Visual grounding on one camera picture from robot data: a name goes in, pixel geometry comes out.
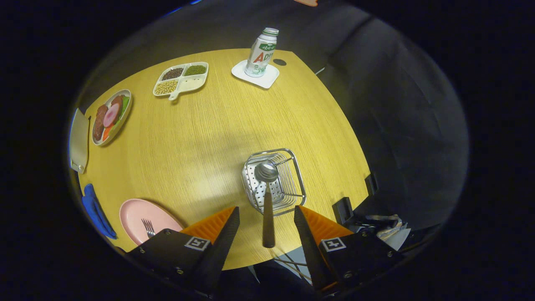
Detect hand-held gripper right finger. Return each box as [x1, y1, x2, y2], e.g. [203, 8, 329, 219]
[294, 205, 405, 293]

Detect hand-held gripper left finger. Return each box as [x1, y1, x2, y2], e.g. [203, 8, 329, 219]
[125, 206, 241, 296]

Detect metal spoon wooden handle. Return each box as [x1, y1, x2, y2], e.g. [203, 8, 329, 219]
[255, 161, 279, 248]

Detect black table clamp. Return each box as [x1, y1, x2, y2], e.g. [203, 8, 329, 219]
[364, 173, 379, 196]
[332, 197, 355, 225]

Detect silver crumpled clutter pile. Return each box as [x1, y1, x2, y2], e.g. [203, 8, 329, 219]
[355, 214, 412, 251]

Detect pink plate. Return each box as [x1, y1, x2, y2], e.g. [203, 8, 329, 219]
[120, 198, 184, 246]

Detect blue cloth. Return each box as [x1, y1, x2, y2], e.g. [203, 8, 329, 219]
[82, 184, 117, 240]

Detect grey food plate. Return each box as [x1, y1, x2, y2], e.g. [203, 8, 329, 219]
[91, 89, 133, 146]

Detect white divided bean tray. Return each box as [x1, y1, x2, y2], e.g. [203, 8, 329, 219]
[153, 62, 209, 101]

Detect pink ham slice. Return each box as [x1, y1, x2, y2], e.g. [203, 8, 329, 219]
[103, 103, 121, 128]

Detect white square coaster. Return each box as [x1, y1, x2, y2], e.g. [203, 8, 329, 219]
[231, 59, 280, 89]

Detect white toaster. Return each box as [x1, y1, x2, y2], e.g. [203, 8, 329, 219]
[69, 108, 90, 174]

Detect white drink bottle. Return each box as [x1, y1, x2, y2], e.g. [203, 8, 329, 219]
[245, 28, 279, 78]

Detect metal wire basket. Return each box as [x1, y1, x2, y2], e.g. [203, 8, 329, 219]
[242, 148, 307, 217]

